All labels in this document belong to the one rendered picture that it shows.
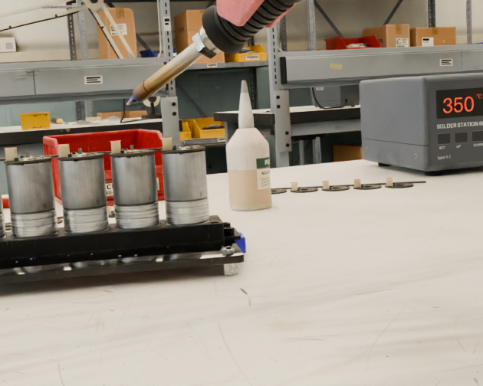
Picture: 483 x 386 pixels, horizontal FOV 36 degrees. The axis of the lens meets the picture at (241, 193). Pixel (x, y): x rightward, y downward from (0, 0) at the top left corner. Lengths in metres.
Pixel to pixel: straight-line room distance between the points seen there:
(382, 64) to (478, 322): 2.79
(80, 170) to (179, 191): 0.05
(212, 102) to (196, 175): 4.59
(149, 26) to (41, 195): 4.52
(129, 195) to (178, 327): 0.12
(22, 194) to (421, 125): 0.43
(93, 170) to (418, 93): 0.40
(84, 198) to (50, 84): 2.24
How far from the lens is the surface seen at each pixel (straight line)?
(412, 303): 0.32
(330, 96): 3.12
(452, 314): 0.31
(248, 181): 0.58
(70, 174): 0.41
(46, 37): 4.81
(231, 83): 5.05
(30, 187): 0.41
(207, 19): 0.36
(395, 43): 5.13
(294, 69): 2.89
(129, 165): 0.41
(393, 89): 0.78
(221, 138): 4.51
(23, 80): 2.64
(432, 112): 0.73
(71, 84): 2.66
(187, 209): 0.41
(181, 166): 0.41
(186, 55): 0.37
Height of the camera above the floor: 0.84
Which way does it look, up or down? 8 degrees down
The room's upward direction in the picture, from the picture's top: 3 degrees counter-clockwise
